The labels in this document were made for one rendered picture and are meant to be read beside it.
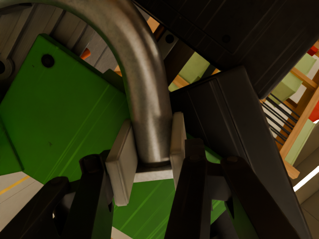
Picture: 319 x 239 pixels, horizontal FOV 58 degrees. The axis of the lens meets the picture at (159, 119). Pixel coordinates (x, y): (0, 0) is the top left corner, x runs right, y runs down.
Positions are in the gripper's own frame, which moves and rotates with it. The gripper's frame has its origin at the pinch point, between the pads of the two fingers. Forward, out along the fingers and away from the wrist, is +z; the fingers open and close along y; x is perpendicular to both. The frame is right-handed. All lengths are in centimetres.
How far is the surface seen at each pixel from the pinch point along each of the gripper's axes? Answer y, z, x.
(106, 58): -18, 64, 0
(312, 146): 359, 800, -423
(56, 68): -6.9, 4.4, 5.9
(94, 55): -19, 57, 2
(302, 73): 134, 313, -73
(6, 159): -13.2, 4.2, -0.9
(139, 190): -2.5, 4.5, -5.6
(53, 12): -6.8, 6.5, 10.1
